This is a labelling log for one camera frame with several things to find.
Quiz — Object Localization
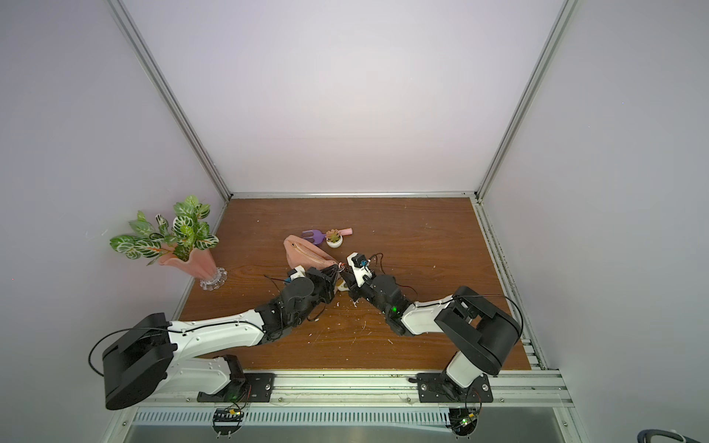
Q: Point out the pink corduroy bag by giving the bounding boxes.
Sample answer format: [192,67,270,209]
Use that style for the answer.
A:
[284,236,338,269]

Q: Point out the brown white plush keychain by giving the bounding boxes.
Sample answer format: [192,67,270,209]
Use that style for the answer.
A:
[335,278,349,293]

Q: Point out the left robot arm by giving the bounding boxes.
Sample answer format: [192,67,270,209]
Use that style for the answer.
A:
[102,265,341,411]

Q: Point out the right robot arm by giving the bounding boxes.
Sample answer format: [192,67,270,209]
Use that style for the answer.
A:
[343,272,524,389]

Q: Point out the succulent in white pot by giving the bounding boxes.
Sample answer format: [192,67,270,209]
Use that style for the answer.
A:
[325,229,343,248]

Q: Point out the purple pink garden fork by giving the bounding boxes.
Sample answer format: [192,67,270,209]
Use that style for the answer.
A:
[301,228,354,245]

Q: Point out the pink vase with leaves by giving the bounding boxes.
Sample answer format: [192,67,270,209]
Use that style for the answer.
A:
[110,195,227,291]

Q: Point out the right controller board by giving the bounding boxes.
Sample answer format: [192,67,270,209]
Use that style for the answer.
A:
[448,408,479,437]

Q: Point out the controller board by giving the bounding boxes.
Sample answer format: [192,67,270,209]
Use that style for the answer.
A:
[212,407,246,439]
[448,408,479,437]

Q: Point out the left controller board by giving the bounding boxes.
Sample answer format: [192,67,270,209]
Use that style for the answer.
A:
[212,407,246,439]

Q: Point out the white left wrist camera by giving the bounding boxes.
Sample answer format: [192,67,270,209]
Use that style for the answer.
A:
[287,266,306,282]

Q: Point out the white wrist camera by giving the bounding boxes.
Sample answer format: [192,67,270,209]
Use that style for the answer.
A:
[347,252,373,288]
[287,266,306,282]

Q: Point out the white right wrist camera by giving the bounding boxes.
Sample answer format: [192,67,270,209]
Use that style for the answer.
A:
[347,252,373,288]

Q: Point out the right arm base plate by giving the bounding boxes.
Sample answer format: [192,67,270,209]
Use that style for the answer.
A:
[409,372,494,403]

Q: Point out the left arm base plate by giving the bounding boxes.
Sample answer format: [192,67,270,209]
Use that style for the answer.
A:
[197,372,275,403]

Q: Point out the aluminium front rail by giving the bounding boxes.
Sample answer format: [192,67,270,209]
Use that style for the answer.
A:
[118,369,574,409]

